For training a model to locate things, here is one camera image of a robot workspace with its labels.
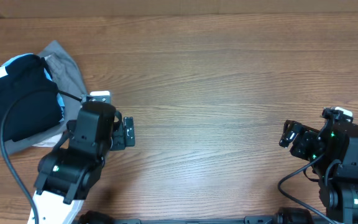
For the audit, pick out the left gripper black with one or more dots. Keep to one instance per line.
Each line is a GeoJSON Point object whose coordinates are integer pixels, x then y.
{"type": "Point", "coordinates": [119, 141]}

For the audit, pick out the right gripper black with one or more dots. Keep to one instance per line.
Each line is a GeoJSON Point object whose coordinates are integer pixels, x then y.
{"type": "Point", "coordinates": [304, 134]}

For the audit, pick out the black t-shirt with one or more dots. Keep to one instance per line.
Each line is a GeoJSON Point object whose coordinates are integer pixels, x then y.
{"type": "Point", "coordinates": [30, 98]}

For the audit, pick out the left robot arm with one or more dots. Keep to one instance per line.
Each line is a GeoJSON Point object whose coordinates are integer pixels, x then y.
{"type": "Point", "coordinates": [71, 169]}

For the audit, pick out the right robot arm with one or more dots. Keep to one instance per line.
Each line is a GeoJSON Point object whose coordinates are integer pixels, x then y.
{"type": "Point", "coordinates": [332, 154]}

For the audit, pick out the light blue printed t-shirt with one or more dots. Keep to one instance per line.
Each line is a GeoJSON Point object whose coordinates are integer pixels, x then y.
{"type": "Point", "coordinates": [3, 73]}

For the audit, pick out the grey folded garment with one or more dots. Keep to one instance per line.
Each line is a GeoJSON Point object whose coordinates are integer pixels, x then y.
{"type": "Point", "coordinates": [66, 74]}

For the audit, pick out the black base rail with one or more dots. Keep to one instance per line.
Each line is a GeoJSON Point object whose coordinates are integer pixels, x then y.
{"type": "Point", "coordinates": [179, 221]}

